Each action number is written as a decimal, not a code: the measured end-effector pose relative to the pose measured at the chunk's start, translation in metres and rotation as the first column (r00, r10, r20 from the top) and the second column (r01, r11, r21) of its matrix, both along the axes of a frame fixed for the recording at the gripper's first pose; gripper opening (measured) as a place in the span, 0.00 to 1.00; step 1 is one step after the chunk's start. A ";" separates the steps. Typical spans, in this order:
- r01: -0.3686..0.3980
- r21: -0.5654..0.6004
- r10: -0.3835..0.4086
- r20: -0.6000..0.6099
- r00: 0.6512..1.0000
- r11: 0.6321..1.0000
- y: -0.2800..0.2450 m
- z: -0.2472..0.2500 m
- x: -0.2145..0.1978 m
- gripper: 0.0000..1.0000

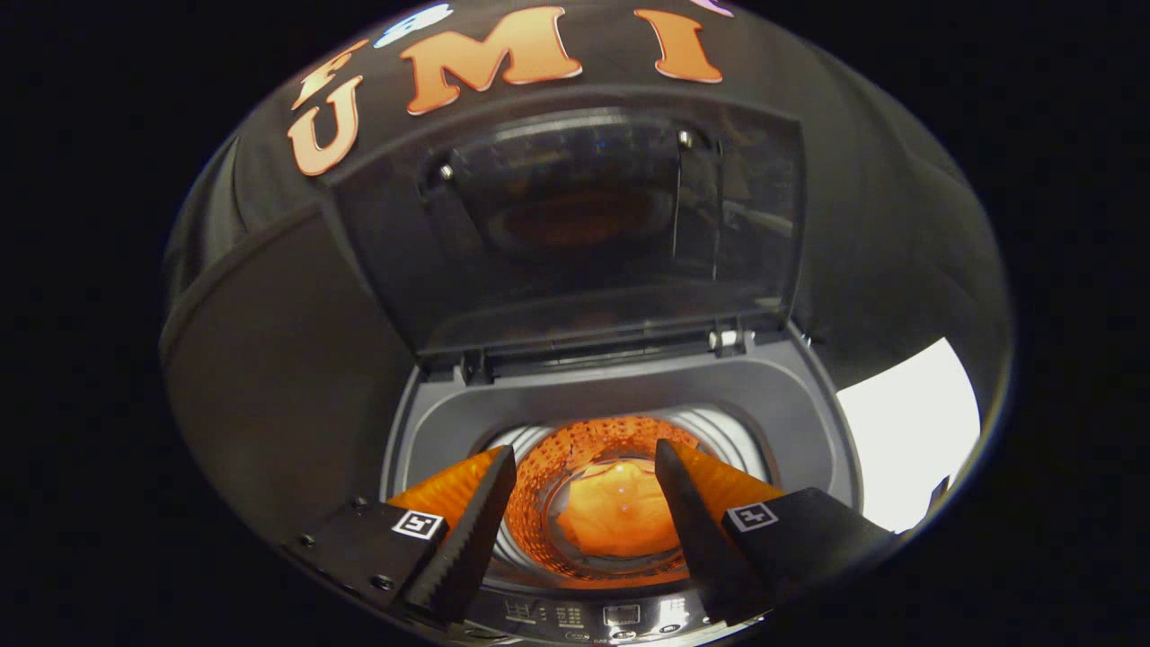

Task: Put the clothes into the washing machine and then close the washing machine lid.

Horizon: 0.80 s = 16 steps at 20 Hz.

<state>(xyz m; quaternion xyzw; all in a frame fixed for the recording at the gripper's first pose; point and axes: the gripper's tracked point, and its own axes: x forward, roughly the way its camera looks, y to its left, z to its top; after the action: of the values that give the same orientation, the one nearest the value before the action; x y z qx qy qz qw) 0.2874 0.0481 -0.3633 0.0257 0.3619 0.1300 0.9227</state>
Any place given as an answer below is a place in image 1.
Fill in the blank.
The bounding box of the dark washing machine lid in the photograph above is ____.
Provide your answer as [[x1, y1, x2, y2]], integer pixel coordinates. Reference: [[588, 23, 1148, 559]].
[[322, 85, 807, 371]]

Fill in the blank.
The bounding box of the black backdrop cloth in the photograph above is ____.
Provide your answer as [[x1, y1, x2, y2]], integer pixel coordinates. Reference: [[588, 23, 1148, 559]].
[[162, 0, 1016, 423]]

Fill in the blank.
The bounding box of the grey stand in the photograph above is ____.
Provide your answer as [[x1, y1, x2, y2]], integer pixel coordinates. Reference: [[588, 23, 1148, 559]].
[[160, 202, 419, 551]]

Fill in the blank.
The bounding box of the grey washing machine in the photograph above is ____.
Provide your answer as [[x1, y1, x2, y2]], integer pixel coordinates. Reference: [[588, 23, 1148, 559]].
[[379, 328, 865, 644]]

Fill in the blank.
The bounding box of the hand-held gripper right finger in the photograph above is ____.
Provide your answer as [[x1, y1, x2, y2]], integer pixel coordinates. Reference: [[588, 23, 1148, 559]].
[[654, 439, 899, 627]]

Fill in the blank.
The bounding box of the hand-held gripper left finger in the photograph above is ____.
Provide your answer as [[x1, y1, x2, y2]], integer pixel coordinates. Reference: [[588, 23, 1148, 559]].
[[283, 445, 518, 627]]

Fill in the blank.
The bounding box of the yellow polo shirt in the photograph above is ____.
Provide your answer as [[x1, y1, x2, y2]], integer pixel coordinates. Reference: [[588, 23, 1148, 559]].
[[553, 458, 684, 558]]

